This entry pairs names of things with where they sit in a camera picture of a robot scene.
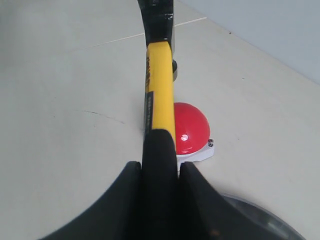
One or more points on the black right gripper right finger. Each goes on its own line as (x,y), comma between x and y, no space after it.
(209,216)

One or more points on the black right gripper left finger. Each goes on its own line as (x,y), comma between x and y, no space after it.
(112,216)

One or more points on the yellow black claw hammer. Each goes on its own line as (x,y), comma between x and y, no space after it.
(159,170)

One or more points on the red dome push button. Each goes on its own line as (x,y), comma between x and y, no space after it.
(192,134)

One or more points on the round steel plate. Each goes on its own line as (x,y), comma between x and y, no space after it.
(263,217)

